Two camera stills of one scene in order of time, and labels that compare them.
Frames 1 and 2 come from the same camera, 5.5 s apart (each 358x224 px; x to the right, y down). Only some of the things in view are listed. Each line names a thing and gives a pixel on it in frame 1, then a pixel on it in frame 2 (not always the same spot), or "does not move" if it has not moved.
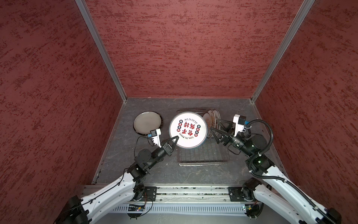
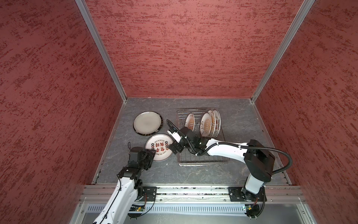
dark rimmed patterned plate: x=145 y=121 does not move
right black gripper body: x=236 y=142 → x=181 y=146
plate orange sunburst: x=217 y=116 does not move
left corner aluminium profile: x=91 y=25 does not move
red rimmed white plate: x=191 y=128 → x=159 y=142
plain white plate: x=145 y=121 does not move
